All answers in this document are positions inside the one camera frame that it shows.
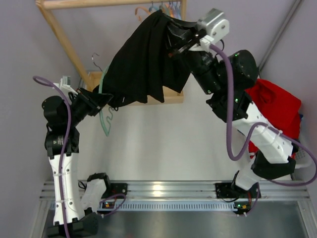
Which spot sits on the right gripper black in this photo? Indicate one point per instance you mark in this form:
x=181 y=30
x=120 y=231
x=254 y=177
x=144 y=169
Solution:
x=186 y=42

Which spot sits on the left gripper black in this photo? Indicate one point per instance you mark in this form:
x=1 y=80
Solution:
x=91 y=102

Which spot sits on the black trousers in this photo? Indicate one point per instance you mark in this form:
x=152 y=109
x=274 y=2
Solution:
x=142 y=67

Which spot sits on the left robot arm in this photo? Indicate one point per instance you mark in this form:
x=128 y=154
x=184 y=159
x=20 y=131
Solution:
x=75 y=216

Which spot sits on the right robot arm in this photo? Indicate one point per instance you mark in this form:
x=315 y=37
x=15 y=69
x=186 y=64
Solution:
x=226 y=79

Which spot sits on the wooden hanger rack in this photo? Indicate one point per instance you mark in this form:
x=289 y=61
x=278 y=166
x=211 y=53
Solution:
x=91 y=80

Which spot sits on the blue hanger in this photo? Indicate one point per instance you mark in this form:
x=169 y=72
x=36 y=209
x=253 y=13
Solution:
x=179 y=4

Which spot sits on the lilac hanger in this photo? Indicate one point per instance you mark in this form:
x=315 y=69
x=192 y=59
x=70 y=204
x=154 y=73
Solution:
x=175 y=10

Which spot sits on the light orange hanger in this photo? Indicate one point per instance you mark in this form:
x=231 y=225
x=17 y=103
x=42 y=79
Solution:
x=170 y=9

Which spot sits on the red cloth pile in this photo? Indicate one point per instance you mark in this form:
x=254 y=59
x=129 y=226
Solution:
x=279 y=106

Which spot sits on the blue patterned cloth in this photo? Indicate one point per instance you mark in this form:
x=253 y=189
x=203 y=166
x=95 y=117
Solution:
x=300 y=122

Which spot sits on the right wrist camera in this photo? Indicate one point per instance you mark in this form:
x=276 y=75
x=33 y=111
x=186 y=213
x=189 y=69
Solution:
x=216 y=27

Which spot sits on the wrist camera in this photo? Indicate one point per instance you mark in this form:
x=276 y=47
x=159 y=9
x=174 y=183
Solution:
x=216 y=27
x=64 y=85

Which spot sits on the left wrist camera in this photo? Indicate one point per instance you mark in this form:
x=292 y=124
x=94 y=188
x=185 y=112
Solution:
x=64 y=85

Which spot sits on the aluminium mounting rail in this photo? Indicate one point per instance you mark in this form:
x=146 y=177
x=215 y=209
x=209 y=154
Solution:
x=195 y=196

